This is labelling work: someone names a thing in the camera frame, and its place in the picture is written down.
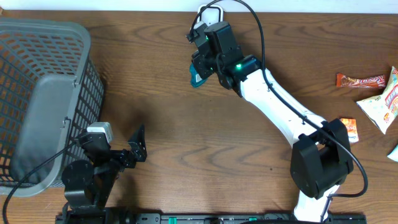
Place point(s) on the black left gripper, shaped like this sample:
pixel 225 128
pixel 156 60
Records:
pixel 137 152

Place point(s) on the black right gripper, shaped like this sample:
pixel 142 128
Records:
pixel 198 59

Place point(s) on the teal mouthwash bottle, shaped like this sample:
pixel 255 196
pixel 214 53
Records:
pixel 196 80

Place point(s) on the small orange box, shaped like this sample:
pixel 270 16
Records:
pixel 352 130

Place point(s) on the yellow snack bag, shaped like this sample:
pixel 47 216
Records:
pixel 382 109

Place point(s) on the light blue wipes pack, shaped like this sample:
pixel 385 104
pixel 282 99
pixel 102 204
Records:
pixel 393 154

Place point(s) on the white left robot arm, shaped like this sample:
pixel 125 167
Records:
pixel 88 183

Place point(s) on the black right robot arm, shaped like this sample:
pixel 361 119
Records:
pixel 320 158

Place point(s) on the white barcode scanner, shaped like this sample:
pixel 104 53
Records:
pixel 211 15

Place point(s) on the dark grey plastic basket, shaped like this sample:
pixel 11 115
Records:
pixel 50 91

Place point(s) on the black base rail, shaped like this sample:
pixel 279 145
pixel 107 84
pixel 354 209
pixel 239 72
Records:
pixel 155 218

